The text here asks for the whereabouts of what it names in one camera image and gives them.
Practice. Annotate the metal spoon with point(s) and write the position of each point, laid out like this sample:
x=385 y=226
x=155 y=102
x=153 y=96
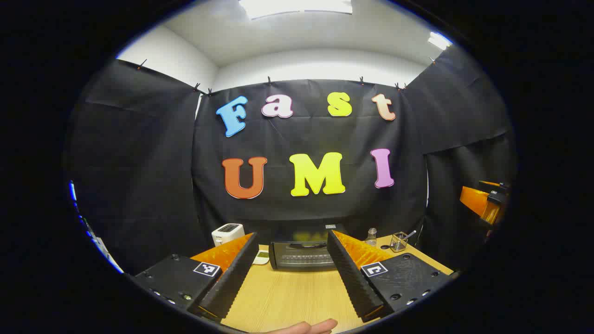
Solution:
x=410 y=234

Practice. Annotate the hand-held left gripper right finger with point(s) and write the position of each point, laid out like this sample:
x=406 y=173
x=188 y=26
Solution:
x=352 y=278

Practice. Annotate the white toaster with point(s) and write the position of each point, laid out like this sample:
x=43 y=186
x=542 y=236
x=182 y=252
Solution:
x=227 y=234

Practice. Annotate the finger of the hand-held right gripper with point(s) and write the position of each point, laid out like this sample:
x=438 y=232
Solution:
x=478 y=202

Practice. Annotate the small ceiling light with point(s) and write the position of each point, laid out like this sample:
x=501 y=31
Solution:
x=439 y=41

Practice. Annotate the small white seasoning dish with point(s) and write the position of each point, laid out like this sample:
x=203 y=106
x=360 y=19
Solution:
x=261 y=257

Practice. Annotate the ceiling light panel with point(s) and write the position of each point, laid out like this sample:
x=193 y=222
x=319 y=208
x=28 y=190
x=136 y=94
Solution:
x=297 y=6

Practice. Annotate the black electric oven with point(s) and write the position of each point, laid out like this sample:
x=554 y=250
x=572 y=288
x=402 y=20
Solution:
x=301 y=256

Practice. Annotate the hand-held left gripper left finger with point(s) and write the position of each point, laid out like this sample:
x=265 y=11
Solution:
x=236 y=273

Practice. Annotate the clear glass bottle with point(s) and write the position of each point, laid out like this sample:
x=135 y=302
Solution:
x=371 y=239

